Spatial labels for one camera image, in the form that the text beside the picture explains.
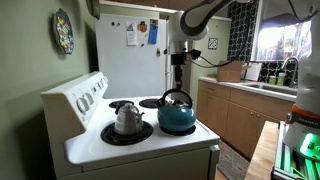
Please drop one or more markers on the steel kitchen sink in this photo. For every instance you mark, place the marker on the steel kitchen sink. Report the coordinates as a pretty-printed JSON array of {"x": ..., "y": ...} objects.
[{"x": 273, "y": 88}]

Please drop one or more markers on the black white patterned tile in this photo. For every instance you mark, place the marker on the black white patterned tile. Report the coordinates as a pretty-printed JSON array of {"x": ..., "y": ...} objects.
[{"x": 213, "y": 43}]

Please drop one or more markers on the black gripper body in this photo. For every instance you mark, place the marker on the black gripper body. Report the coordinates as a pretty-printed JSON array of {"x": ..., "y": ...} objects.
[{"x": 179, "y": 59}]

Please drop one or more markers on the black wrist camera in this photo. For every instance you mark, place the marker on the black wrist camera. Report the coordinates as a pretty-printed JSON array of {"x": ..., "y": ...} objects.
[{"x": 194, "y": 54}]

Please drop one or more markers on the colourful fridge magnet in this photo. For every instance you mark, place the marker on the colourful fridge magnet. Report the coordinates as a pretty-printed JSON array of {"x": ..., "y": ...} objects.
[{"x": 142, "y": 26}]

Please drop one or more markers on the grey floor rug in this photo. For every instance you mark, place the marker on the grey floor rug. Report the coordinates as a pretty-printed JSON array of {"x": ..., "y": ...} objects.
[{"x": 231, "y": 163}]

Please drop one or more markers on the colourful decorative wall plate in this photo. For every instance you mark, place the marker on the colourful decorative wall plate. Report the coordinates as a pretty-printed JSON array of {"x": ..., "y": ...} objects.
[{"x": 63, "y": 31}]

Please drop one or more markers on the white paper sheet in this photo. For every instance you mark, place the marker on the white paper sheet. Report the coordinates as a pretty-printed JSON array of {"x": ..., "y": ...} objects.
[{"x": 131, "y": 33}]

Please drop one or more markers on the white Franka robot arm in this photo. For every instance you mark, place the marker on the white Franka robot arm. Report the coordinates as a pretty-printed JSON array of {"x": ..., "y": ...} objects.
[{"x": 193, "y": 23}]

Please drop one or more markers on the green lit metal frame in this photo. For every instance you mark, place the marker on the green lit metal frame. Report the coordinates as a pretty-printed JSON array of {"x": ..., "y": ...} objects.
[{"x": 290, "y": 163}]

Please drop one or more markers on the kitchen window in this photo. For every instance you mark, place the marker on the kitchen window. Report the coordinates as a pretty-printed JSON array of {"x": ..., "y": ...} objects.
[{"x": 280, "y": 36}]

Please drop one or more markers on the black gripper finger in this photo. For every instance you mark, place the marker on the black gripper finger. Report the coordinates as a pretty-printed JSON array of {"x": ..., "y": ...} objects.
[{"x": 179, "y": 78}]

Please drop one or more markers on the brown cardboard box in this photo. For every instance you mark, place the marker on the brown cardboard box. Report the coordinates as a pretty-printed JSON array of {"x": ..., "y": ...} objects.
[{"x": 230, "y": 71}]

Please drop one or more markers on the white paper board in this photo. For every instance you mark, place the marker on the white paper board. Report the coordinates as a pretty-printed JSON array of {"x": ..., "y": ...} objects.
[{"x": 254, "y": 71}]

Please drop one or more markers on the chrome kitchen faucet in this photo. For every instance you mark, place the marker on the chrome kitchen faucet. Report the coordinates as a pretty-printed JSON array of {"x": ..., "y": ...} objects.
[{"x": 295, "y": 71}]

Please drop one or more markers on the white kitchen countertop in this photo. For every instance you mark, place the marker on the white kitchen countertop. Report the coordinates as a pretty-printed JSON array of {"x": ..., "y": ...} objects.
[{"x": 226, "y": 85}]

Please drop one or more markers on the blue flyer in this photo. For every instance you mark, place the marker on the blue flyer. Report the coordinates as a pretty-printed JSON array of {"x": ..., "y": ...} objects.
[{"x": 153, "y": 31}]

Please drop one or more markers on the white refrigerator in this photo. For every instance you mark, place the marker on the white refrigerator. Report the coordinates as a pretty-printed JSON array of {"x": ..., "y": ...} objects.
[{"x": 133, "y": 70}]

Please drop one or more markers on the white electric stove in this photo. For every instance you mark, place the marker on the white electric stove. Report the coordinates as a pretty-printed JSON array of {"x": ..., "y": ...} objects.
[{"x": 100, "y": 150}]

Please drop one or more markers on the large black coil burner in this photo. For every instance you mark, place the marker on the large black coil burner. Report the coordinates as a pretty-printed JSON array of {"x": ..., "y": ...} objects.
[
  {"x": 110, "y": 136},
  {"x": 146, "y": 103}
]

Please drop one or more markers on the silver ribbed kettle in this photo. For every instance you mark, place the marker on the silver ribbed kettle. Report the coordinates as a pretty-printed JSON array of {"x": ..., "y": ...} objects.
[{"x": 128, "y": 120}]

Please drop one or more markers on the wooden base cabinet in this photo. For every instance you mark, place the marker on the wooden base cabinet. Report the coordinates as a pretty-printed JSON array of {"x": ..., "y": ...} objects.
[{"x": 240, "y": 120}]

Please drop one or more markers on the wooden butcher block table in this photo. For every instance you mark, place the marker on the wooden butcher block table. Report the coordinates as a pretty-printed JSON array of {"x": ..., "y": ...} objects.
[{"x": 263, "y": 153}]

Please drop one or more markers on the white stove knob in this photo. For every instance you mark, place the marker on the white stove knob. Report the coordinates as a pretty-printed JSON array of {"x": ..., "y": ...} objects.
[
  {"x": 82, "y": 105},
  {"x": 89, "y": 98},
  {"x": 100, "y": 84},
  {"x": 104, "y": 80}
]

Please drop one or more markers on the small black coil burner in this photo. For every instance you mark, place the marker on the small black coil burner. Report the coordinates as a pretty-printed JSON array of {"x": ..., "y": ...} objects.
[
  {"x": 116, "y": 103},
  {"x": 166, "y": 132}
]

